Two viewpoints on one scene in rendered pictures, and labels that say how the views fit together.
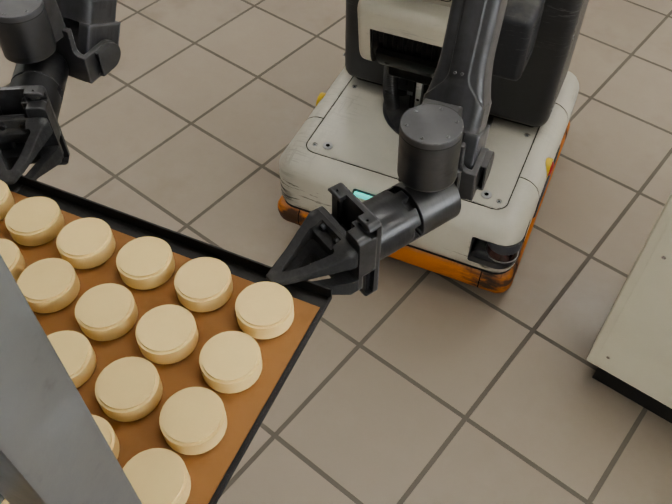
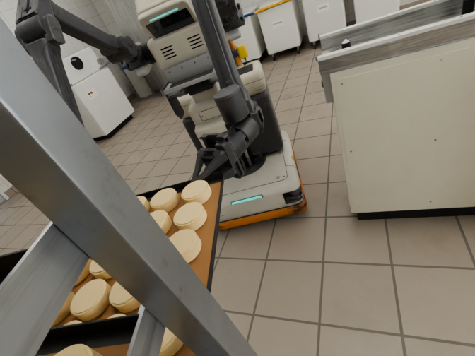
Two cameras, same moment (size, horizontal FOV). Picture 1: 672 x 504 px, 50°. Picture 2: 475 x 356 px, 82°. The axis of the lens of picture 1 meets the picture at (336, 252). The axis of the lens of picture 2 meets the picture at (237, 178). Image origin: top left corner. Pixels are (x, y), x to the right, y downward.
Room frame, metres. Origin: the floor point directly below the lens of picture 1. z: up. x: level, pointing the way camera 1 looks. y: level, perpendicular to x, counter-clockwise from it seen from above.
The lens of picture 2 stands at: (-0.04, 0.04, 1.22)
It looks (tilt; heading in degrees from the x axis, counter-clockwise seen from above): 34 degrees down; 352
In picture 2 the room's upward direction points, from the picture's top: 24 degrees counter-clockwise
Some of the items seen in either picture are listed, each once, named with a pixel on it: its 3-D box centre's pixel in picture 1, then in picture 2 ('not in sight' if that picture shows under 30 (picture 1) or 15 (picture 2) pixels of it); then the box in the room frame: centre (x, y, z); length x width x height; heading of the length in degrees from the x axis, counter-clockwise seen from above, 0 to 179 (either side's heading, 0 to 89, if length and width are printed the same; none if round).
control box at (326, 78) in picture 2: not in sight; (327, 75); (0.97, -0.64, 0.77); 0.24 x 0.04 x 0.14; 142
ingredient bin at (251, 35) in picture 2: not in sight; (244, 40); (4.66, -1.70, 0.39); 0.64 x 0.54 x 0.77; 143
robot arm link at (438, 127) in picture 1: (441, 152); (238, 110); (0.52, -0.10, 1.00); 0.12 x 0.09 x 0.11; 157
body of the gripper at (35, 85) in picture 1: (30, 113); not in sight; (0.63, 0.34, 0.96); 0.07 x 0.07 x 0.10; 5
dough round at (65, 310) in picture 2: not in sight; (54, 306); (0.28, 0.30, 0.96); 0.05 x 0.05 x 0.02
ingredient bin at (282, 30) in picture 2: not in sight; (282, 27); (4.25, -2.20, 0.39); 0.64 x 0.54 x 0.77; 141
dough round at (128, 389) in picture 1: (129, 388); not in sight; (0.28, 0.17, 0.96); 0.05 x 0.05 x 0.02
